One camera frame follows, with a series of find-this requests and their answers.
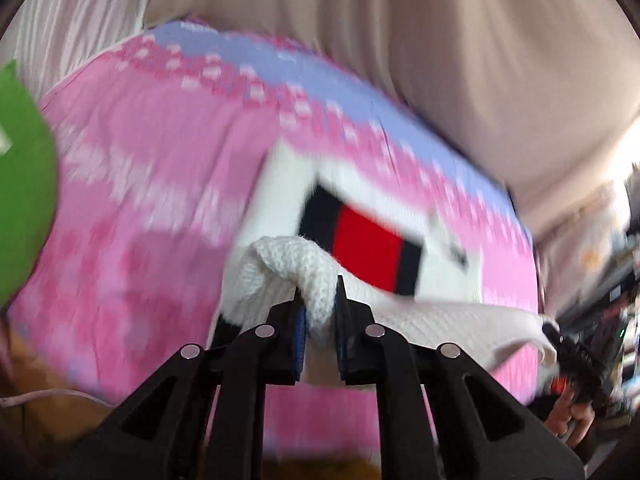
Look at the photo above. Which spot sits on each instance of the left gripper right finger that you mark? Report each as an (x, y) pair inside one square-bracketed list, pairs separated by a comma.
[(442, 416)]

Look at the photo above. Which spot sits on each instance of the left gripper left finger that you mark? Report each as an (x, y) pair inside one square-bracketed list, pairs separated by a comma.
[(201, 414)]

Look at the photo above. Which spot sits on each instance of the white knit sweater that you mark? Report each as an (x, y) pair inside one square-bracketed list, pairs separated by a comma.
[(315, 224)]

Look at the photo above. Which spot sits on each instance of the person's right hand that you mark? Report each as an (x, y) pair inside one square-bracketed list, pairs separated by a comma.
[(569, 418)]

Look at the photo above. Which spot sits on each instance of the floral beige fabric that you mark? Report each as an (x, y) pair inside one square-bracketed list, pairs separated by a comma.
[(572, 256)]

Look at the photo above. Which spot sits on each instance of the pink floral bed sheet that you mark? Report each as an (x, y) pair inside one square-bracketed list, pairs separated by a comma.
[(161, 141)]

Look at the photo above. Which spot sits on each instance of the green storage bin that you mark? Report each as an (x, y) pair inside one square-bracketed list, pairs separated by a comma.
[(29, 183)]

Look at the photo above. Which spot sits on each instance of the beige curtain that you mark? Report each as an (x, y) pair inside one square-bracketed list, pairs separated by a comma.
[(542, 94)]

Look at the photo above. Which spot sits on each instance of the white striped curtain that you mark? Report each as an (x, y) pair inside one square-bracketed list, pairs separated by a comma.
[(49, 39)]

